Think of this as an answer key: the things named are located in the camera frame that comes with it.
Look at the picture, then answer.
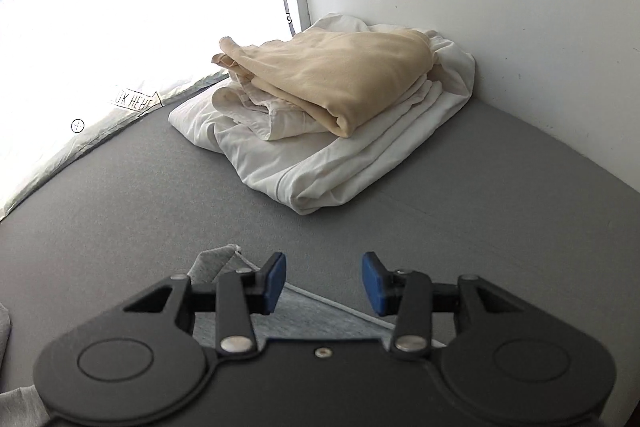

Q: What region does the white folded garment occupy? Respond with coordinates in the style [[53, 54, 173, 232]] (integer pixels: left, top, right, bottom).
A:
[[167, 12, 477, 216]]

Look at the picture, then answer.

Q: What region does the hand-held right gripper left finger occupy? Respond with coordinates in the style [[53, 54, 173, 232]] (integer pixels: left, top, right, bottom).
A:
[[122, 251, 288, 356]]

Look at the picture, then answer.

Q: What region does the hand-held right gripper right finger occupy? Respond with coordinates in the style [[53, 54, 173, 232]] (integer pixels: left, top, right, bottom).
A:
[[361, 251, 521, 356]]

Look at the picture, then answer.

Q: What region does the carrot printed translucent curtain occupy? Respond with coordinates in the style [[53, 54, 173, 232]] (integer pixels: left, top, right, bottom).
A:
[[0, 0, 301, 222]]

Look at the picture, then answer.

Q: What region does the beige folded garment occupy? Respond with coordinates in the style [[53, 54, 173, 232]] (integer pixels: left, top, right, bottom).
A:
[[210, 28, 434, 138]]

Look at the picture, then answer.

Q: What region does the grey knit garment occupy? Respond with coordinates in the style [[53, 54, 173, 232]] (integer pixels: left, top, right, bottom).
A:
[[0, 244, 446, 427]]

